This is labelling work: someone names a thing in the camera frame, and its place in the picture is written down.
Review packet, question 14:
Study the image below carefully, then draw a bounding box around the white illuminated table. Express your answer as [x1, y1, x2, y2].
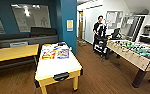
[33, 42, 83, 94]

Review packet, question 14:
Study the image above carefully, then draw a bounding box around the white framed wall board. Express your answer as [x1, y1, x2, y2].
[105, 10, 124, 31]

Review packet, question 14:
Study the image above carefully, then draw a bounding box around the dark long sofa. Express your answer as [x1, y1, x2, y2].
[0, 26, 59, 50]

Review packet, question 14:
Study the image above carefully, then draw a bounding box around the red cereal box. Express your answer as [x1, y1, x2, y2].
[40, 48, 57, 61]

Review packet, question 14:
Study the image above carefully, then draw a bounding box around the black wheeled cart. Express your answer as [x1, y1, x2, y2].
[93, 27, 124, 61]

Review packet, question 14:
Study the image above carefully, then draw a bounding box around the wooden yellow table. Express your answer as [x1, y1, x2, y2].
[0, 44, 41, 73]

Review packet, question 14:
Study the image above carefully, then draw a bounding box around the person in black shirt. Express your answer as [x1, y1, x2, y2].
[92, 14, 109, 56]

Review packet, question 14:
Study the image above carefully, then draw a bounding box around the beige framed wall notice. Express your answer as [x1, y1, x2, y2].
[66, 19, 75, 33]

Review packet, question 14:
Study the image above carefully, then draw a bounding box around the purple snack box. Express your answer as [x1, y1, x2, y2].
[55, 48, 71, 60]

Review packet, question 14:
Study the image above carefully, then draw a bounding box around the green foosball table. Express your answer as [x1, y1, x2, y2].
[106, 39, 150, 89]

